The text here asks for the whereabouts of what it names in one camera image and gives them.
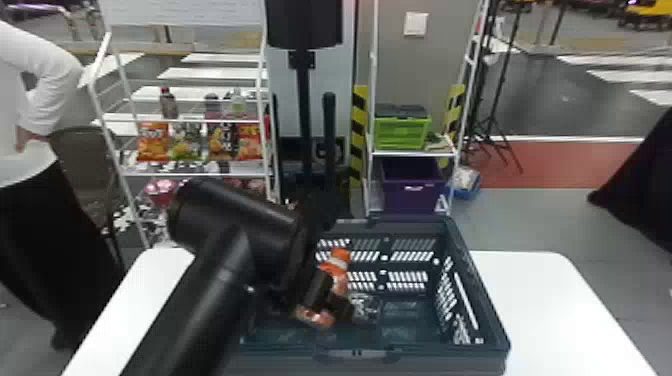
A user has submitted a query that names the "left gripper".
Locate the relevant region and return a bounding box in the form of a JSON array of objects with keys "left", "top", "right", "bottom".
[{"left": 301, "top": 270, "right": 356, "bottom": 323}]

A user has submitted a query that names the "orange snack packet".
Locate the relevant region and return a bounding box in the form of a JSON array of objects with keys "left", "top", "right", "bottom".
[
  {"left": 292, "top": 247, "right": 353, "bottom": 330},
  {"left": 136, "top": 121, "right": 171, "bottom": 163}
]

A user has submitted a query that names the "dark blue basket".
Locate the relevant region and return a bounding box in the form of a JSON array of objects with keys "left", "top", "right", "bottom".
[{"left": 230, "top": 214, "right": 512, "bottom": 376}]

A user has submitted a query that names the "purple crate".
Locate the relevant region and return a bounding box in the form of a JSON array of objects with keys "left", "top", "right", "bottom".
[{"left": 379, "top": 156, "right": 449, "bottom": 215}]

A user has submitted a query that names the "red snack packet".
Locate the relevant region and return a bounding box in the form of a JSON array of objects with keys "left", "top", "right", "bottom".
[{"left": 235, "top": 123, "right": 263, "bottom": 162}]

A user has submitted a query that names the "yellow snack packet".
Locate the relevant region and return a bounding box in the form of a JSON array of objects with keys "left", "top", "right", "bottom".
[{"left": 206, "top": 123, "right": 235, "bottom": 162}]

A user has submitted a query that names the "green crate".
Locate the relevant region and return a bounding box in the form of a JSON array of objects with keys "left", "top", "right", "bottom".
[{"left": 373, "top": 103, "right": 433, "bottom": 152}]

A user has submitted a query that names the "pink noodle cup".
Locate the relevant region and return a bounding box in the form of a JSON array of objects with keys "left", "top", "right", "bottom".
[{"left": 145, "top": 178, "right": 181, "bottom": 209}]

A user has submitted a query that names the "green snack packet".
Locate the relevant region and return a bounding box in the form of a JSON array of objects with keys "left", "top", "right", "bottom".
[{"left": 170, "top": 123, "right": 204, "bottom": 162}]

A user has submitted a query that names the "clear bottle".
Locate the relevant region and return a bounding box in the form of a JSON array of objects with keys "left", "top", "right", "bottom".
[{"left": 230, "top": 89, "right": 248, "bottom": 120}]

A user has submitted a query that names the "black tripod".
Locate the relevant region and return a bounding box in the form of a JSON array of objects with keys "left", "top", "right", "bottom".
[{"left": 464, "top": 0, "right": 526, "bottom": 176}]

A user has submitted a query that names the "person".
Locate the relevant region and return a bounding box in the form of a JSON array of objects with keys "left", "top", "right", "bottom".
[{"left": 0, "top": 19, "right": 128, "bottom": 354}]

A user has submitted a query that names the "yellow black striped post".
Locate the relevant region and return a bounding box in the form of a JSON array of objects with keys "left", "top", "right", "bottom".
[
  {"left": 349, "top": 83, "right": 369, "bottom": 191},
  {"left": 439, "top": 82, "right": 467, "bottom": 170}
]

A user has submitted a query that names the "white wire rack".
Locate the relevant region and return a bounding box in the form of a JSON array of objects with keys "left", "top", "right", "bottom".
[
  {"left": 363, "top": 0, "right": 492, "bottom": 218},
  {"left": 78, "top": 30, "right": 281, "bottom": 250}
]

